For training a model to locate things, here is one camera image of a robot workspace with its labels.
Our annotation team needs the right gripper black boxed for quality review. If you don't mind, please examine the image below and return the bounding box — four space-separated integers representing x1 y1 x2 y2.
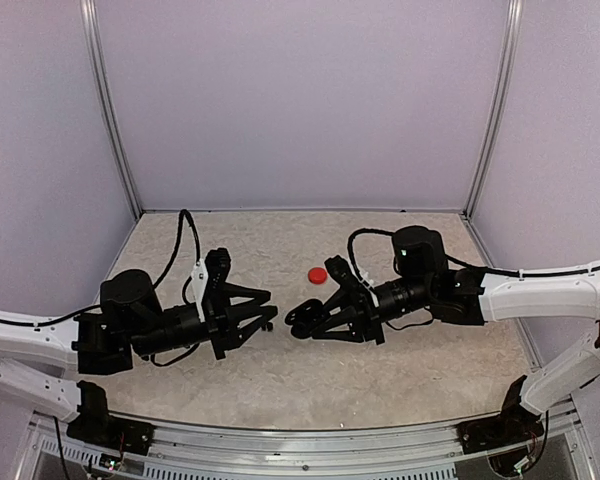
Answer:
307 277 433 346

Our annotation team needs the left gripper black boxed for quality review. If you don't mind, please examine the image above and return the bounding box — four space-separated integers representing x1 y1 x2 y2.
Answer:
130 283 277 360

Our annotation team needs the black earbud charging case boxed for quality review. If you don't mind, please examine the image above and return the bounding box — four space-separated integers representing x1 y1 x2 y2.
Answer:
284 299 324 340

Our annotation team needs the red earbud charging case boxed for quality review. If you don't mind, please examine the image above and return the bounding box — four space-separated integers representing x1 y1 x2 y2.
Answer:
308 267 328 285

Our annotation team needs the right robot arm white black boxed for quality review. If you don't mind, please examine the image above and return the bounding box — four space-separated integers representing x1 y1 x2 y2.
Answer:
292 226 600 444

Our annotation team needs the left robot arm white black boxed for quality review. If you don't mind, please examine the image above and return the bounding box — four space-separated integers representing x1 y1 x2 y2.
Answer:
0 269 278 445

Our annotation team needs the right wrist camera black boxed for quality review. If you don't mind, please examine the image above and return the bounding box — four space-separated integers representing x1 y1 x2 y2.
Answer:
324 255 357 289

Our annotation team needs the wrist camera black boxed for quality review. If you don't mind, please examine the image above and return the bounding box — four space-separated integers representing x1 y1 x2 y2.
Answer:
324 255 357 289
204 247 231 298

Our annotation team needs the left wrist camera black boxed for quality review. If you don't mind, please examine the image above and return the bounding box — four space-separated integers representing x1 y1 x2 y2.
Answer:
204 247 231 298

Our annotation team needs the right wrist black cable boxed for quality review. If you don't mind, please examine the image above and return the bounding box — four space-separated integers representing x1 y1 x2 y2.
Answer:
347 227 399 281

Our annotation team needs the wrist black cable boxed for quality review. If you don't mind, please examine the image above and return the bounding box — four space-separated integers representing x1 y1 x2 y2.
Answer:
347 227 399 281
152 208 204 289

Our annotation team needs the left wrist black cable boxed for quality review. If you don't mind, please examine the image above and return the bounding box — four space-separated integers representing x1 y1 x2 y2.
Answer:
152 208 204 289

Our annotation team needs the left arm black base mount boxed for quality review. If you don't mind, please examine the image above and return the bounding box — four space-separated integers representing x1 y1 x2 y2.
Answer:
67 380 155 456

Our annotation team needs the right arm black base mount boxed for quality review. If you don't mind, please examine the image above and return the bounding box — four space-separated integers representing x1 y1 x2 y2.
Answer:
456 375 545 454

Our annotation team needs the aluminium front rail frame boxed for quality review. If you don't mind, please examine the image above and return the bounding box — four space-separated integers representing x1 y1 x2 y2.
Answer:
14 394 594 480

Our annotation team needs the left aluminium corner post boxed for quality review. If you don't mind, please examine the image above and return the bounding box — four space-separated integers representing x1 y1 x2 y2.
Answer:
79 0 144 221

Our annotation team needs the aluminium corner post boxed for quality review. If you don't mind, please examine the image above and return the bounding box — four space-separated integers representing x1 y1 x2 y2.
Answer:
463 0 524 223
79 0 144 221

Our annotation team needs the right aluminium corner post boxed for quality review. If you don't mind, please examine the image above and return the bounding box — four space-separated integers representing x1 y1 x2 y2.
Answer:
463 0 524 223

